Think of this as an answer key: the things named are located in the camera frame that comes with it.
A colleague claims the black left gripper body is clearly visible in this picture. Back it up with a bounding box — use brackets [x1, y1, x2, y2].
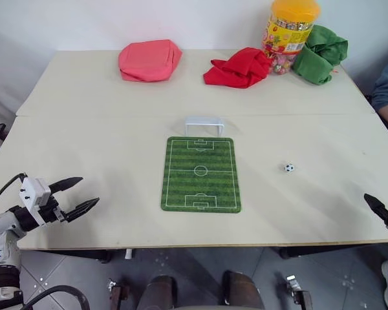
[35, 192, 69, 227]

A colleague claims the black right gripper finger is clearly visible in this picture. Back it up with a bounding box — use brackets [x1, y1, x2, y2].
[363, 193, 388, 231]

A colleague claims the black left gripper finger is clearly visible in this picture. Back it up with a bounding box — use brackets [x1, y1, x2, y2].
[48, 176, 85, 196]
[64, 197, 101, 223]

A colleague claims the green soccer field mat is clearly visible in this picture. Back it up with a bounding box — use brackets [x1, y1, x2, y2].
[160, 136, 243, 214]

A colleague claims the dark rounded shape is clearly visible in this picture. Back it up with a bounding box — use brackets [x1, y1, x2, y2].
[142, 274, 178, 310]
[221, 270, 264, 310]

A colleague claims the white toy goal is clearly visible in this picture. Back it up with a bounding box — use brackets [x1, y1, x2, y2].
[184, 116, 225, 136]

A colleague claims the pink cloth bag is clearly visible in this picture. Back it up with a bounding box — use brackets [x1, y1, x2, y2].
[118, 39, 184, 83]

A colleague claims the green cloth bag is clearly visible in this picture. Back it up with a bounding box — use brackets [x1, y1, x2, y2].
[292, 24, 349, 86]

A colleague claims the yellow lidded candy jar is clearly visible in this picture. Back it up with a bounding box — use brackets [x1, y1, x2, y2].
[261, 0, 322, 75]

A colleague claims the red cloth bag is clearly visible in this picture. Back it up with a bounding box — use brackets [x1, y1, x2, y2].
[202, 46, 274, 90]

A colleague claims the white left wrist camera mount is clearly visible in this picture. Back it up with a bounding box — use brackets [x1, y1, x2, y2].
[19, 176, 52, 226]

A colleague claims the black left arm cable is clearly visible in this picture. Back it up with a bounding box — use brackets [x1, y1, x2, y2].
[0, 172, 29, 216]

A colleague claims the black table frame bar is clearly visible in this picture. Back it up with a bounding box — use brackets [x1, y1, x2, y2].
[279, 242, 388, 260]

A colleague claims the black floor cable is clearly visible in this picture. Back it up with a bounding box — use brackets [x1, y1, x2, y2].
[21, 284, 91, 310]

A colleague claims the rusty caster bracket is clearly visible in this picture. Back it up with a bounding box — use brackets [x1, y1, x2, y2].
[107, 278, 131, 310]
[285, 274, 313, 310]

